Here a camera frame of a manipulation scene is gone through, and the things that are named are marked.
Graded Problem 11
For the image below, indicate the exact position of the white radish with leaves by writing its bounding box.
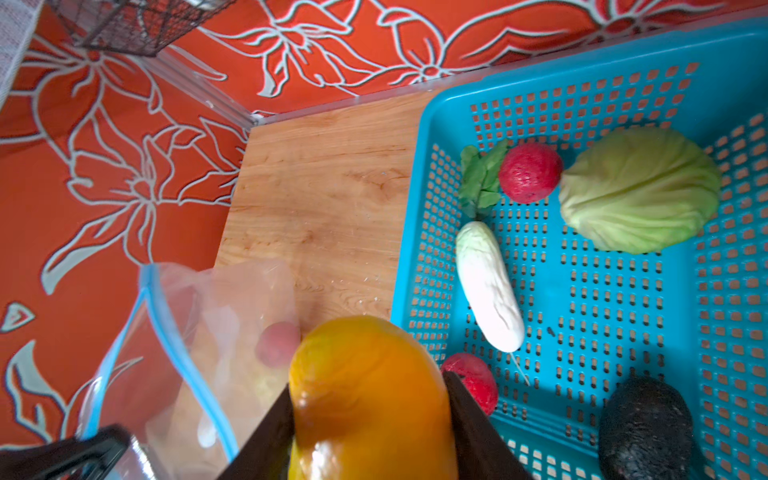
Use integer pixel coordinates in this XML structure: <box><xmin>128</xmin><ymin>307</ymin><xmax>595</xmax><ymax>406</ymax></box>
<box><xmin>455</xmin><ymin>139</ymin><xmax>524</xmax><ymax>353</ymax></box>

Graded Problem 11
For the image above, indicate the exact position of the red fruit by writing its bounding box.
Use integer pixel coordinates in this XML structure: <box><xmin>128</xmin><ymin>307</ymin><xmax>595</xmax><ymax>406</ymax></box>
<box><xmin>498</xmin><ymin>143</ymin><xmax>564</xmax><ymax>204</ymax></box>
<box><xmin>256</xmin><ymin>322</ymin><xmax>301</xmax><ymax>368</ymax></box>
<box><xmin>441</xmin><ymin>353</ymin><xmax>499</xmax><ymax>416</ymax></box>

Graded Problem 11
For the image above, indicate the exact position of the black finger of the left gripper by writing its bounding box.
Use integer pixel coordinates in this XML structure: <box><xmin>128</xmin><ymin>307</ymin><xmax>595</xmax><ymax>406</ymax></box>
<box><xmin>1</xmin><ymin>425</ymin><xmax>131</xmax><ymax>480</ymax></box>

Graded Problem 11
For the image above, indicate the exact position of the orange yellow mango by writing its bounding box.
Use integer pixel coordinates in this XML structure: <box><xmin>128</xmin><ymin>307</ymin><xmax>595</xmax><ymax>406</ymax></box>
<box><xmin>288</xmin><ymin>316</ymin><xmax>459</xmax><ymax>479</ymax></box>

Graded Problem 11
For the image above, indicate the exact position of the dark avocado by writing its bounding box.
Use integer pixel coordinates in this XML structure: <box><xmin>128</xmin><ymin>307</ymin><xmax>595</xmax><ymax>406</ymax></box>
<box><xmin>598</xmin><ymin>377</ymin><xmax>694</xmax><ymax>479</ymax></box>

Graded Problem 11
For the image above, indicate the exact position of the black wire wall basket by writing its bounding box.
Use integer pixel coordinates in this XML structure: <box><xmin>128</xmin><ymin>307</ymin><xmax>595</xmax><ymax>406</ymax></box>
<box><xmin>48</xmin><ymin>0</ymin><xmax>234</xmax><ymax>57</ymax></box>

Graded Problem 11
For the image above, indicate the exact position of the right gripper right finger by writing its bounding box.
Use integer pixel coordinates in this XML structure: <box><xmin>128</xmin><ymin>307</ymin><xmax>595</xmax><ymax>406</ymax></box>
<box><xmin>442</xmin><ymin>372</ymin><xmax>533</xmax><ymax>480</ymax></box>

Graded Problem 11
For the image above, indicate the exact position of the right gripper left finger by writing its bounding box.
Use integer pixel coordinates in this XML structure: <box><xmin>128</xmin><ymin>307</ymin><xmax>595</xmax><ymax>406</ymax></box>
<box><xmin>217</xmin><ymin>386</ymin><xmax>295</xmax><ymax>480</ymax></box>

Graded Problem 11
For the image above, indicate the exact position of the green cabbage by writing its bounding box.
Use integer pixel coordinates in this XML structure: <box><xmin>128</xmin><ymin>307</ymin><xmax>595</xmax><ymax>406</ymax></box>
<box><xmin>559</xmin><ymin>126</ymin><xmax>721</xmax><ymax>254</ymax></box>

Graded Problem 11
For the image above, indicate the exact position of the clear zip top bag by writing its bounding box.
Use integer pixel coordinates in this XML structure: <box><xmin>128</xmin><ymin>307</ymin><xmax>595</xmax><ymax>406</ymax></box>
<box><xmin>77</xmin><ymin>259</ymin><xmax>300</xmax><ymax>479</ymax></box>

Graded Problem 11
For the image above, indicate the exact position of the teal plastic basket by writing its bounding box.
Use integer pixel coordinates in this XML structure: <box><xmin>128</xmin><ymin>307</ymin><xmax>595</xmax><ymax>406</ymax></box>
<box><xmin>391</xmin><ymin>10</ymin><xmax>767</xmax><ymax>479</ymax></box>

